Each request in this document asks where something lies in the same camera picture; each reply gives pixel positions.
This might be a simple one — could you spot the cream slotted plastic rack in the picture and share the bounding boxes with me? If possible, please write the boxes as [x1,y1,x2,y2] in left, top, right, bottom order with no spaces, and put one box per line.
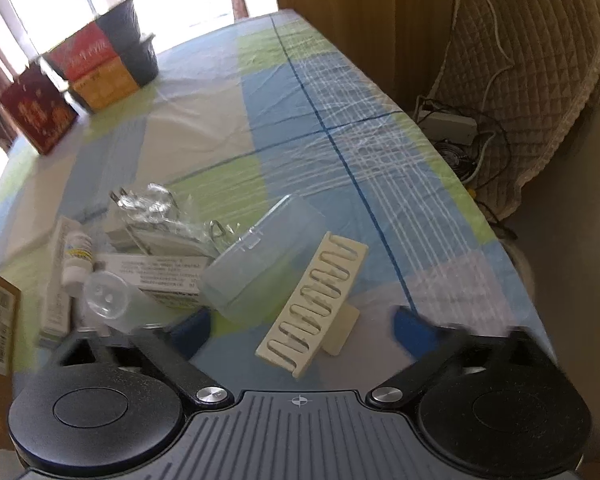
[256,232,368,379]

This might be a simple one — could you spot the crinkled clear plastic bag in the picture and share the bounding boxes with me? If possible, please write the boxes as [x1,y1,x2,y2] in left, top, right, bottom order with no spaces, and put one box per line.
[130,183,238,260]

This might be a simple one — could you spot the checked tablecloth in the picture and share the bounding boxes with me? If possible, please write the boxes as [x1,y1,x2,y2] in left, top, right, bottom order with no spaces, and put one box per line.
[0,11,546,391]

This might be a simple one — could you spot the lower yellow instant noodle bowl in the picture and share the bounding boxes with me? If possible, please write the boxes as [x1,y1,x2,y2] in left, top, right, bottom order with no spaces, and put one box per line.
[68,34,159,114]

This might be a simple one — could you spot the clear plastic storage box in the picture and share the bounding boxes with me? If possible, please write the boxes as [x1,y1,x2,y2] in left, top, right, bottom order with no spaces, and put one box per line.
[199,194,326,326]

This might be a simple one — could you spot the small white medicine bottle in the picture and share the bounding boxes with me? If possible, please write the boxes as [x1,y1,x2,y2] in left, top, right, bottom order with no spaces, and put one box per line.
[61,231,94,298]

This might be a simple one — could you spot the clear round plastic container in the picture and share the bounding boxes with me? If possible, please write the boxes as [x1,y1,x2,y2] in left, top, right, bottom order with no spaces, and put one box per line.
[81,271,183,334]

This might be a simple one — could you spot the quilted beige chair cover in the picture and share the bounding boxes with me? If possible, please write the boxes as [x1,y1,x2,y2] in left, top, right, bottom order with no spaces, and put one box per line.
[431,0,600,218]

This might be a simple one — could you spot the long white medicine box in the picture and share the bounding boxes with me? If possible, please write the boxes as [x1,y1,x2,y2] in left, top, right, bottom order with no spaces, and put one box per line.
[38,216,81,349]

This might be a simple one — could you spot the white labelled flat box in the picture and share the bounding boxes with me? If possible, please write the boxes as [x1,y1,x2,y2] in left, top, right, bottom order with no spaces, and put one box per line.
[95,254,209,309]

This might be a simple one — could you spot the dark red gift bag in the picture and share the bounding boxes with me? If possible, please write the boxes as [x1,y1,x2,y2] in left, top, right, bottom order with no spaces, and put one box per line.
[0,64,79,155]

